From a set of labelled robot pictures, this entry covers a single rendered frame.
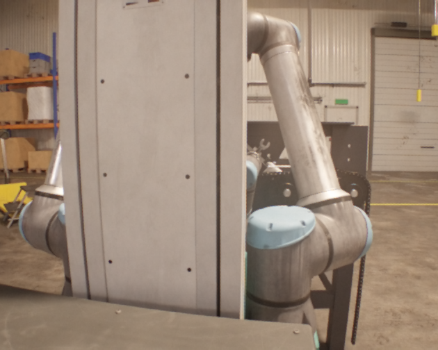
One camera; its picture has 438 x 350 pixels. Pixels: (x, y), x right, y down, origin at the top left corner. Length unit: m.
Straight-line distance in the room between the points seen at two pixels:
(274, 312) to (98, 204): 0.42
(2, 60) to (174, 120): 11.85
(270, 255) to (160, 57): 0.43
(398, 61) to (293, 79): 11.08
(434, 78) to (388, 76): 1.64
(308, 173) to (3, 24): 14.15
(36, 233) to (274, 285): 0.63
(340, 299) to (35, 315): 1.39
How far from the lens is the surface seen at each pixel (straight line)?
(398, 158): 11.69
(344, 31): 11.54
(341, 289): 1.63
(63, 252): 0.82
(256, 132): 1.43
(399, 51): 12.00
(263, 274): 0.66
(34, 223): 0.93
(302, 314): 0.72
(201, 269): 0.55
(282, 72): 0.88
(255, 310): 0.71
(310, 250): 0.67
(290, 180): 1.38
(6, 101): 11.98
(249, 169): 1.02
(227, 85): 0.50
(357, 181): 1.46
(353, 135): 1.49
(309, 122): 0.83
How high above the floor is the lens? 1.10
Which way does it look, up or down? 7 degrees down
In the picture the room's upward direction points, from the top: straight up
